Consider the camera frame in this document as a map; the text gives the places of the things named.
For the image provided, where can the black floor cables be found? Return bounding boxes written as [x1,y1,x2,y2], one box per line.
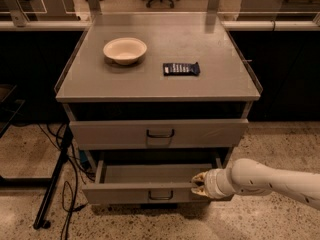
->
[36,122,94,240]

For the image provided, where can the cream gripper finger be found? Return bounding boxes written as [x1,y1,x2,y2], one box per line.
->
[191,186,208,197]
[191,172,206,184]

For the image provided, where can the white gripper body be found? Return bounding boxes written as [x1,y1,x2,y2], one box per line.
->
[204,169,235,199]

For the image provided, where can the dark side table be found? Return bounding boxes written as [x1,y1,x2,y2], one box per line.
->
[0,84,25,138]

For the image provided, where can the grey drawer cabinet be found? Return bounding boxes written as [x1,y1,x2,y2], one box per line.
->
[54,11,263,210]

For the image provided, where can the grey drawer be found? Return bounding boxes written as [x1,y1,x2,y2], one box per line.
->
[83,148,229,205]
[65,101,248,150]

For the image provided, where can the grey top drawer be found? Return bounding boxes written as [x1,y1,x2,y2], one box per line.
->
[65,101,248,150]

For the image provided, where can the black stand leg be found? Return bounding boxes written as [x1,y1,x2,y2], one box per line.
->
[33,127,73,230]

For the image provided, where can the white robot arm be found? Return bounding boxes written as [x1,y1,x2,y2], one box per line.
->
[191,159,320,210]

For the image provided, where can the white bowl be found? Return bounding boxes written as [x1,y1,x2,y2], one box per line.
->
[103,37,147,66]

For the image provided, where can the white horizontal rail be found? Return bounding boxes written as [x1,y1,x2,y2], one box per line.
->
[0,19,320,32]

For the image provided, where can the dark blue snack packet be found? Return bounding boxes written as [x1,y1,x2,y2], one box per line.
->
[163,63,200,76]

